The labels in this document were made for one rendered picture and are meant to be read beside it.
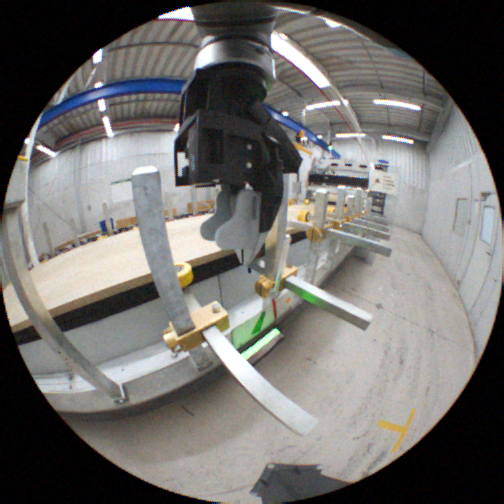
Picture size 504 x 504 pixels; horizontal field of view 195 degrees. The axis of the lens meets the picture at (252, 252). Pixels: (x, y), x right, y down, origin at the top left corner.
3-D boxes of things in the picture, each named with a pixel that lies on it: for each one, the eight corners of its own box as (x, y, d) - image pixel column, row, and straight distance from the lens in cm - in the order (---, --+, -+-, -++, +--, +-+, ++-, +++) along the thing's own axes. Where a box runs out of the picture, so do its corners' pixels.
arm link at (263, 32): (201, 10, 32) (210, 43, 36) (182, 42, 21) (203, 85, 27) (274, 7, 31) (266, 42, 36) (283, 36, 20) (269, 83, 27)
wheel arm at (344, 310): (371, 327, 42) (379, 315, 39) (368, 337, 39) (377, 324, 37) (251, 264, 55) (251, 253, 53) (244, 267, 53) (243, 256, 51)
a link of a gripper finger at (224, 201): (201, 266, 19) (191, 191, 17) (238, 253, 22) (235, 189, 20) (212, 276, 17) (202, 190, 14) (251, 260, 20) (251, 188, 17)
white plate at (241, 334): (292, 307, 56) (297, 285, 50) (235, 351, 44) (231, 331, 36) (291, 306, 56) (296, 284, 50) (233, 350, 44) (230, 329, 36)
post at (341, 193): (330, 273, 91) (346, 186, 80) (328, 275, 88) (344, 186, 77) (325, 271, 92) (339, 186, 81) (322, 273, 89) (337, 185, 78)
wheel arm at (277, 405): (312, 421, 29) (322, 419, 25) (297, 437, 29) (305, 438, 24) (187, 291, 47) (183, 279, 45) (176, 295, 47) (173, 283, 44)
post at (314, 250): (308, 299, 73) (329, 190, 56) (305, 302, 70) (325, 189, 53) (302, 295, 74) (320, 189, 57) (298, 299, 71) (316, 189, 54)
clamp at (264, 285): (296, 281, 48) (298, 267, 45) (267, 302, 39) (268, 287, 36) (282, 274, 50) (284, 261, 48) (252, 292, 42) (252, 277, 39)
